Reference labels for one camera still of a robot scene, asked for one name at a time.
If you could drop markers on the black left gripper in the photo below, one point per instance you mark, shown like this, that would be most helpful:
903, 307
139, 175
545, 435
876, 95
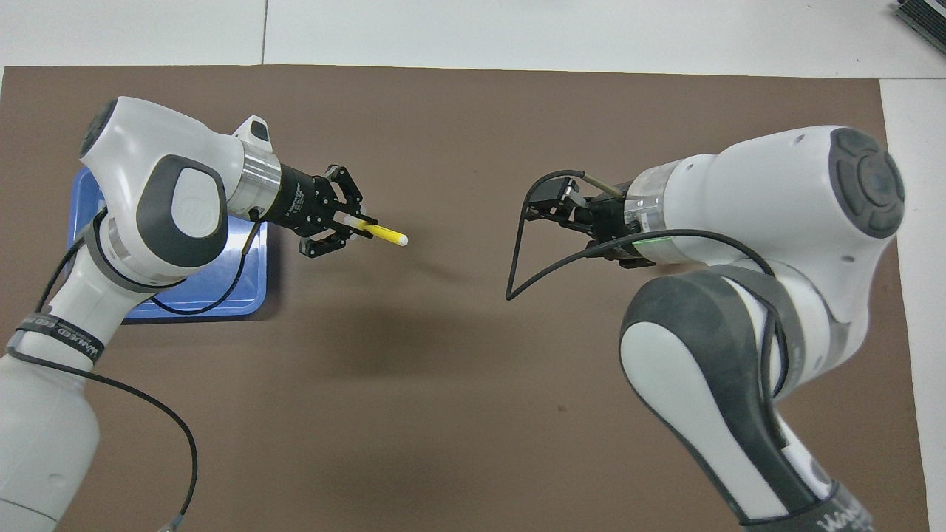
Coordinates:
299, 199

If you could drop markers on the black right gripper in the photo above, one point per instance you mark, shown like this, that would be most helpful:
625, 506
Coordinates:
610, 229

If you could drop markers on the yellow pen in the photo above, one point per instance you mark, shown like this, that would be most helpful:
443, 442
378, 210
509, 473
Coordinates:
388, 233

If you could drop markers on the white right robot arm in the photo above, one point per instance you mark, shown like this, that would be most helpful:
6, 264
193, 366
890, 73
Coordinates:
739, 192

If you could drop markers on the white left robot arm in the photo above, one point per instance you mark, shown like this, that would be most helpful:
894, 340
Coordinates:
148, 148

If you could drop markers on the blue plastic tray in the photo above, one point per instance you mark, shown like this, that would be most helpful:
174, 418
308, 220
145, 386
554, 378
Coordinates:
222, 303

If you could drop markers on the brown table mat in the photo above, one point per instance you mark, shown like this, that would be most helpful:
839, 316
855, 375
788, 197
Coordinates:
443, 406

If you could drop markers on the grey ribbed device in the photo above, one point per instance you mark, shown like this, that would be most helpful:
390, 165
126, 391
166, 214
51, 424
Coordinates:
927, 18

